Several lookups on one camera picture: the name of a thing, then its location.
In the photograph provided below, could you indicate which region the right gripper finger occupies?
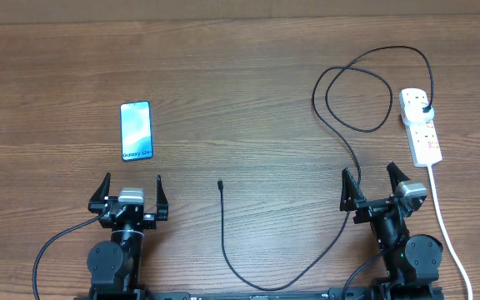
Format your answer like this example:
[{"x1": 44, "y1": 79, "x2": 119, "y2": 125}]
[
  {"x1": 387, "y1": 162, "x2": 410, "y2": 193},
  {"x1": 339, "y1": 168, "x2": 366, "y2": 211}
]

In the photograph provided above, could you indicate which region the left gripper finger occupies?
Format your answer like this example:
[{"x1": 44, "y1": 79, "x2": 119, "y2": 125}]
[
  {"x1": 87, "y1": 172, "x2": 111, "y2": 213},
  {"x1": 156, "y1": 175, "x2": 169, "y2": 221}
]

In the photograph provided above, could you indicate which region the Samsung Galaxy smartphone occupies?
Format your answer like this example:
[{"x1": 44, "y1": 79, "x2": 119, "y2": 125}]
[{"x1": 120, "y1": 101, "x2": 153, "y2": 162}]

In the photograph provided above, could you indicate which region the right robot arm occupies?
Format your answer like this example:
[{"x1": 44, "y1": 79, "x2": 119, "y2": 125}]
[{"x1": 338, "y1": 162, "x2": 443, "y2": 299}]

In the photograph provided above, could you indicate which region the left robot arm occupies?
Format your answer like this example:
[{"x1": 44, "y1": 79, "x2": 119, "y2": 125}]
[{"x1": 87, "y1": 173, "x2": 168, "y2": 299}]

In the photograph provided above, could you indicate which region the white charger plug adapter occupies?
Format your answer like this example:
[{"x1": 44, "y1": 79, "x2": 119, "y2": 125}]
[{"x1": 402, "y1": 104, "x2": 435, "y2": 127}]

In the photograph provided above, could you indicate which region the white power strip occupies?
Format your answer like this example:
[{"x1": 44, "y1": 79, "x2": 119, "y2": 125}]
[{"x1": 398, "y1": 88, "x2": 443, "y2": 168}]

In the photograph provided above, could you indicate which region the white power strip cord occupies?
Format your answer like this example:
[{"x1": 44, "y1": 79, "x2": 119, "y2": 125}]
[{"x1": 426, "y1": 164, "x2": 473, "y2": 300}]

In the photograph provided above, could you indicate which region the black USB charging cable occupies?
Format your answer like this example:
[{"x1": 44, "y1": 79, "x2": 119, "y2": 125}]
[{"x1": 217, "y1": 45, "x2": 435, "y2": 292}]

